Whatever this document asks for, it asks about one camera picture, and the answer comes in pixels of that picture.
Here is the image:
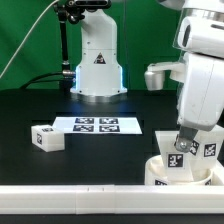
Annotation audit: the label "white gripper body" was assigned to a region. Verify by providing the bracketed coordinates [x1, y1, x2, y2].
[144, 52, 224, 131]

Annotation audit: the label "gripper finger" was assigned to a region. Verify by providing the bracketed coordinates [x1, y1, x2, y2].
[174, 126, 197, 153]

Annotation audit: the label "white round stool seat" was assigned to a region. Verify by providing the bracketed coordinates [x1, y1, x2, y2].
[144, 155, 213, 186]

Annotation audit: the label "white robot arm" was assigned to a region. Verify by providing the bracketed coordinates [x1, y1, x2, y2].
[66, 0, 224, 152]

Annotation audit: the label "paper sheet with markers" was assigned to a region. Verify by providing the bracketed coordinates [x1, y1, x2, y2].
[53, 117, 142, 135]

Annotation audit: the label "white right barrier rail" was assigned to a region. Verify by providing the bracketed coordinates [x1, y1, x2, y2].
[212, 163, 224, 186]

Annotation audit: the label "white barrier rail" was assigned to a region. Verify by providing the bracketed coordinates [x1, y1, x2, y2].
[0, 185, 224, 214]
[212, 163, 224, 186]

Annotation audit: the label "white front barrier rail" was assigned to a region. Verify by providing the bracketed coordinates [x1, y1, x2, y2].
[0, 185, 224, 214]

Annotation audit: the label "black camera on mount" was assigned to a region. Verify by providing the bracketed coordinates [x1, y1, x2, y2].
[66, 0, 111, 9]

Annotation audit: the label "black cables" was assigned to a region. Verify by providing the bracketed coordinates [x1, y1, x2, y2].
[19, 71, 66, 90]

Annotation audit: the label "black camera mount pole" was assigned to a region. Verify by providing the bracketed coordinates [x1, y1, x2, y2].
[54, 3, 75, 92]

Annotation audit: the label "white cable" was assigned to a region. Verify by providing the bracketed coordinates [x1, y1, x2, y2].
[0, 0, 61, 80]

